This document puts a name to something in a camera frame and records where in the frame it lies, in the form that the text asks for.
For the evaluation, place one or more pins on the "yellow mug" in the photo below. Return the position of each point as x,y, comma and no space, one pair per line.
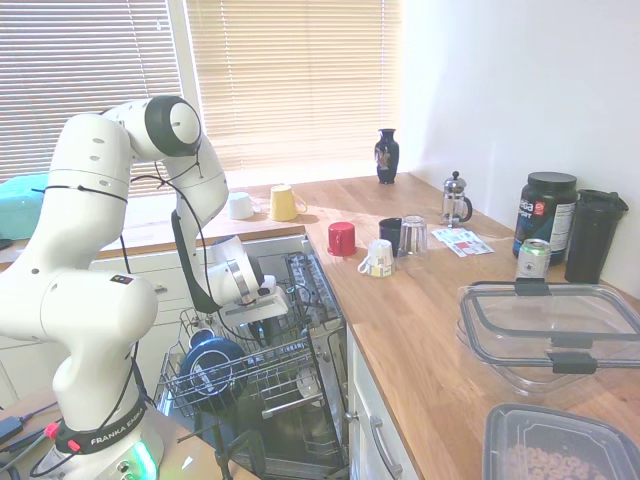
282,204

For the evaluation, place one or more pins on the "black protein powder tub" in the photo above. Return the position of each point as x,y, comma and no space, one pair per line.
545,215

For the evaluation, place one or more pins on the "plain white mug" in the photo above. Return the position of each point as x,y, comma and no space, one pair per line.
241,206

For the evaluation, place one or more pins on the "white counter cabinet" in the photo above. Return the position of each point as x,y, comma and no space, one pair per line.
365,380

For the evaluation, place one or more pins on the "clear plastic lidded container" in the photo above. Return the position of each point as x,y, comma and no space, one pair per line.
525,320

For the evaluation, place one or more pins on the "gray plastic food container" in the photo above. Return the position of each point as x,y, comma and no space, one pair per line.
505,440

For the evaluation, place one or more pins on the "glass french press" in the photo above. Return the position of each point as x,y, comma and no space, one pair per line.
455,202

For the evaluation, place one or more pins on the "dark blue vase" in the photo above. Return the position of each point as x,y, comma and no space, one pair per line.
386,160

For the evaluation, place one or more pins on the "teal plastic box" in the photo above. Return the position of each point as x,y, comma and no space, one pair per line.
20,205

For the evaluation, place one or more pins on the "wide window blind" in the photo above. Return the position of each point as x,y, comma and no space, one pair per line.
300,75

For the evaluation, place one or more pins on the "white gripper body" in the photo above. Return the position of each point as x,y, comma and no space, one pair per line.
255,311

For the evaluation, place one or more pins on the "black shaker bottle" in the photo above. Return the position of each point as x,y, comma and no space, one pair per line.
590,240

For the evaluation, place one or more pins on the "dark blue bowl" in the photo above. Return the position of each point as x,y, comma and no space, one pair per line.
212,367

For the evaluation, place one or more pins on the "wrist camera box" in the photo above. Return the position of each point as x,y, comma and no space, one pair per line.
267,286

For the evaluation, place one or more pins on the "red mug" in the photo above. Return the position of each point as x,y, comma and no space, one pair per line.
341,239

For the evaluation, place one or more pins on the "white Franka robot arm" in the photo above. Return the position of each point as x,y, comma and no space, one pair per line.
85,165

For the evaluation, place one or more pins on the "black adapter box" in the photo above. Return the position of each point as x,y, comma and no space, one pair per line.
10,428

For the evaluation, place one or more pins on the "printed paper leaflet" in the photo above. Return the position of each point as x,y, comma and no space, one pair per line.
460,242

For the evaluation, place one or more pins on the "black tripod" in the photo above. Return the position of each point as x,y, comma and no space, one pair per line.
220,450

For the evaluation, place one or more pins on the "white dish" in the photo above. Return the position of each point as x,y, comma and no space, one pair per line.
306,384

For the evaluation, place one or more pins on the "dishwasher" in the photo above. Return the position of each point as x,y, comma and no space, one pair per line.
280,440

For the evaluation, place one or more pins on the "navy mug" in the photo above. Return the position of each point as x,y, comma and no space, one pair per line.
389,231

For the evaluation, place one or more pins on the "narrow window blind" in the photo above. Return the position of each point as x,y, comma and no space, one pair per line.
75,60

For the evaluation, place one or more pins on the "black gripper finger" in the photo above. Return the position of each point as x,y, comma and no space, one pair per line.
273,330
257,331

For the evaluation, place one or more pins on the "green drink can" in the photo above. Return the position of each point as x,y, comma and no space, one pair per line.
532,260

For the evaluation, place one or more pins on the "dark blue mug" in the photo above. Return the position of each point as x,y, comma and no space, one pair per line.
200,337

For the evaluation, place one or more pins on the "white patterned mug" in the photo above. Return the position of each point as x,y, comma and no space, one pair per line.
380,257

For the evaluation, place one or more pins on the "clear faceted glass tumbler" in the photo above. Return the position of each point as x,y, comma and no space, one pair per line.
414,237

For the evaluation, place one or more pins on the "metal cabinet knob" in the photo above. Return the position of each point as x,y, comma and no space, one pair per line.
352,416

